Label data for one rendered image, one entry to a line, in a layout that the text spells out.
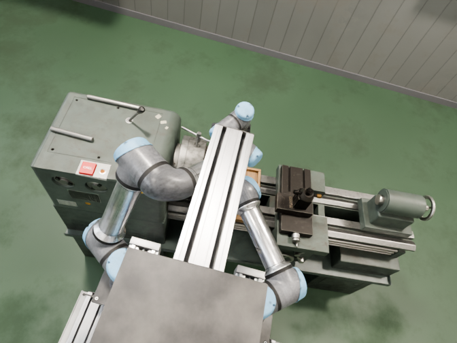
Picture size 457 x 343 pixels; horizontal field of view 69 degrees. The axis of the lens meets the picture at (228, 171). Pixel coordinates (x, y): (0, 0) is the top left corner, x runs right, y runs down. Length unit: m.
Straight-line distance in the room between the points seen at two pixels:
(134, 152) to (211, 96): 2.70
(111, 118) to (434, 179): 3.30
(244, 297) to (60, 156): 1.26
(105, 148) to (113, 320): 1.18
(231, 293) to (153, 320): 0.13
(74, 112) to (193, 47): 2.61
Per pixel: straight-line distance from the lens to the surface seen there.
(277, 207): 1.84
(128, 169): 1.02
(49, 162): 1.67
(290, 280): 1.32
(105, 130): 1.73
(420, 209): 2.12
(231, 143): 0.72
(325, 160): 3.50
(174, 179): 0.98
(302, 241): 1.92
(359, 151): 3.77
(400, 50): 4.38
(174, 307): 0.57
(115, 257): 1.27
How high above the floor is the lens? 2.59
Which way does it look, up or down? 57 degrees down
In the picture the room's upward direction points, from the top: 17 degrees clockwise
